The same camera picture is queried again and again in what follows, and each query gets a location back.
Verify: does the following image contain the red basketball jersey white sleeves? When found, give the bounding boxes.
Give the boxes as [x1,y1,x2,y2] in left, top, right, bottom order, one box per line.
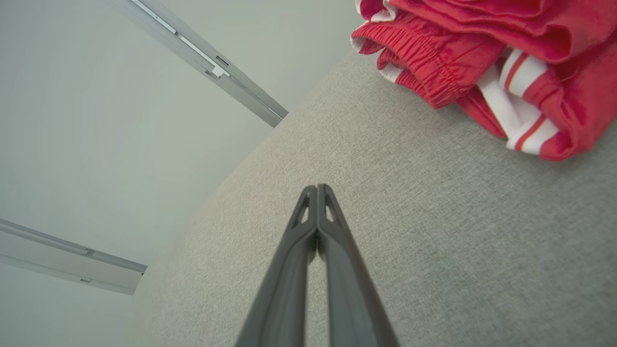
[456,35,617,162]

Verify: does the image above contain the red shorts white side stripe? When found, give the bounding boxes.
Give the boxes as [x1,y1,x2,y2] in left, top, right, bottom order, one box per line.
[350,0,617,110]

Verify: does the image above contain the grey metal post white bracket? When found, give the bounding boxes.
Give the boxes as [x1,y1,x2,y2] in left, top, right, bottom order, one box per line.
[110,0,289,129]

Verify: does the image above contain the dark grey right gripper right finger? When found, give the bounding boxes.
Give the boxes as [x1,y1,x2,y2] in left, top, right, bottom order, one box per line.
[316,183,401,347]

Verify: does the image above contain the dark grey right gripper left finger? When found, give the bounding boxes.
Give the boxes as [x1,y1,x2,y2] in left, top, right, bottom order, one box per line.
[234,184,319,347]

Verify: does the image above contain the grey metal frame post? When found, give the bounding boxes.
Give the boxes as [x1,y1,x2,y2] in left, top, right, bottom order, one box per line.
[0,218,148,296]

